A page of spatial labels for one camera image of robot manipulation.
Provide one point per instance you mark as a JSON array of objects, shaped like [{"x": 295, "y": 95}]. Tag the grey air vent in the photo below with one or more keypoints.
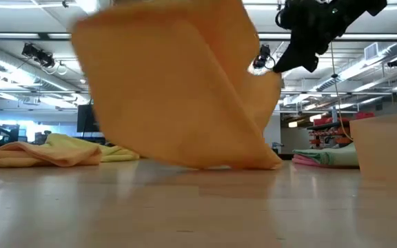
[{"x": 371, "y": 51}]

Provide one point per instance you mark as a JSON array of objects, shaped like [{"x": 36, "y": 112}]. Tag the black monitor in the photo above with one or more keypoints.
[{"x": 86, "y": 118}]

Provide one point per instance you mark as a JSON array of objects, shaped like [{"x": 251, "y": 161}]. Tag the pink microfiber towel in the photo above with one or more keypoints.
[{"x": 303, "y": 161}]

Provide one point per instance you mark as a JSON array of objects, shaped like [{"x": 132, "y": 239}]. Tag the light green microfiber towel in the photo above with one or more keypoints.
[{"x": 340, "y": 156}]

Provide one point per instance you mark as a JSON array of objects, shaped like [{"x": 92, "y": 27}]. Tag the black ceiling camera cluster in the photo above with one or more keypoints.
[{"x": 38, "y": 55}]

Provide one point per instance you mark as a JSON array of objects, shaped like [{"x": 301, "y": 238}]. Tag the yellow microfiber towel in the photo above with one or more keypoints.
[{"x": 115, "y": 153}]

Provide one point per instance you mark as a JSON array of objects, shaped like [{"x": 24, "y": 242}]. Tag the orange microfiber towel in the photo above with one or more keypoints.
[
  {"x": 29, "y": 155},
  {"x": 171, "y": 96}
]

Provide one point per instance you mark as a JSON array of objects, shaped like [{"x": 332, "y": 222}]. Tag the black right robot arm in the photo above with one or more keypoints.
[{"x": 371, "y": 8}]

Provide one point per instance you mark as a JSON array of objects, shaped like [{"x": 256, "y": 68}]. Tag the red bin shelving rack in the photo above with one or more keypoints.
[{"x": 329, "y": 132}]

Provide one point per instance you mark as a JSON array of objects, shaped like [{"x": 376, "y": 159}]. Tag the black overhead camera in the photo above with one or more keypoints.
[{"x": 263, "y": 56}]

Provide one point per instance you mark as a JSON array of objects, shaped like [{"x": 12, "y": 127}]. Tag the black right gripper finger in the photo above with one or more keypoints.
[{"x": 296, "y": 60}]

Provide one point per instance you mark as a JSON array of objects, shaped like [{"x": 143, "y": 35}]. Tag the black security camera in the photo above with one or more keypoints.
[{"x": 395, "y": 62}]

